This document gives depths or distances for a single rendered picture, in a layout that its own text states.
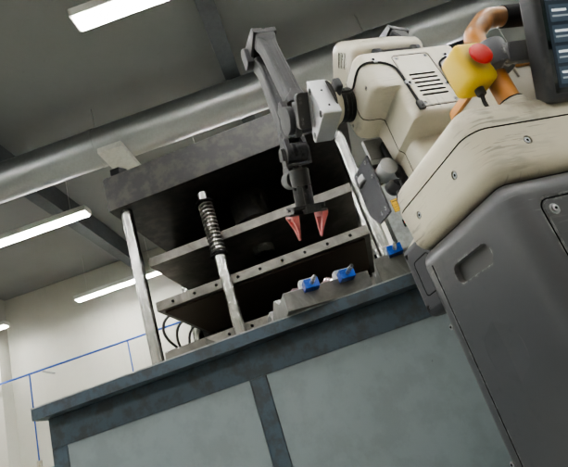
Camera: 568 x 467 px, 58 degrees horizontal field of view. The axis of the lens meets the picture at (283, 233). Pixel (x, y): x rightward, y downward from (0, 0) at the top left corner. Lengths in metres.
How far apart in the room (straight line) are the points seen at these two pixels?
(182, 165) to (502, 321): 2.15
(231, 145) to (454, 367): 1.64
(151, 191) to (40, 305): 7.56
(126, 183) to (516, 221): 2.32
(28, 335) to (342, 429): 8.91
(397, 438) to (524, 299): 0.85
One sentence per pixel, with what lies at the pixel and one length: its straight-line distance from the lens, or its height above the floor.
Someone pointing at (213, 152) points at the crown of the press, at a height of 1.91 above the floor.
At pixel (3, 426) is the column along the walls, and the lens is 9.74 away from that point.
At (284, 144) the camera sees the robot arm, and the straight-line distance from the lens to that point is 1.48.
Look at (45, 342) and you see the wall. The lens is 9.89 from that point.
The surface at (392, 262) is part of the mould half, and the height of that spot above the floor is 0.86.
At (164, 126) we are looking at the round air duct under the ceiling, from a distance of 5.32.
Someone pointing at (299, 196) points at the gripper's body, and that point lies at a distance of 1.46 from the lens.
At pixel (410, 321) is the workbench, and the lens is 1.49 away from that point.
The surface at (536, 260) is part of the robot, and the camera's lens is 0.68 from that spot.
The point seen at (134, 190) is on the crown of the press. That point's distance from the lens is 2.74.
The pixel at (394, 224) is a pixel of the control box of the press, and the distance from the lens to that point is 2.51.
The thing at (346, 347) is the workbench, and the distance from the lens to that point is 1.49.
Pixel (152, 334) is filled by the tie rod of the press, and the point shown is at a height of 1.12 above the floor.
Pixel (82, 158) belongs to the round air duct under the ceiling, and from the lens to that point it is 5.55.
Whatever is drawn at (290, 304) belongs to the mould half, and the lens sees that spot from 1.44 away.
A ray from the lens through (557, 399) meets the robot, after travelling 0.72.
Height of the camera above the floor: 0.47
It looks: 22 degrees up
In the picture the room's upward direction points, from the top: 19 degrees counter-clockwise
